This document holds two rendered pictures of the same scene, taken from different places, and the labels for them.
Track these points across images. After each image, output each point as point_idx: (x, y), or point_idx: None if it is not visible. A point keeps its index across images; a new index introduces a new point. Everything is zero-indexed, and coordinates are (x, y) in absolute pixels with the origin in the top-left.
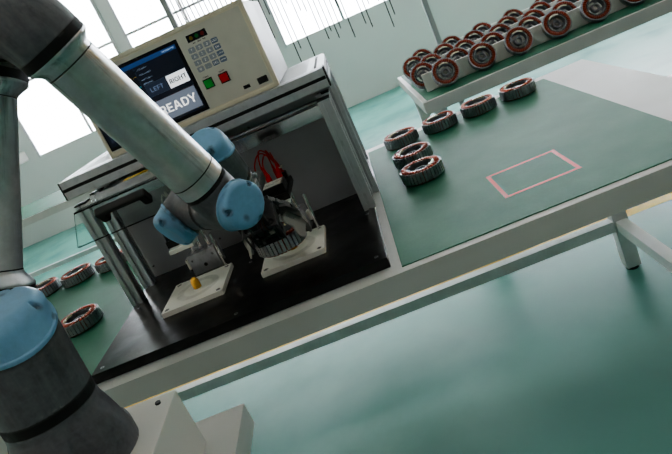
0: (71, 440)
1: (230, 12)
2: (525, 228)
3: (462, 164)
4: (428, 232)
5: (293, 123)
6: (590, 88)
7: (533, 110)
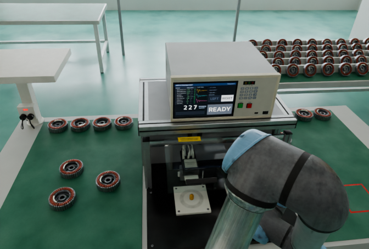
0: None
1: (272, 79)
2: (368, 244)
3: None
4: None
5: None
6: (361, 137)
7: (335, 137)
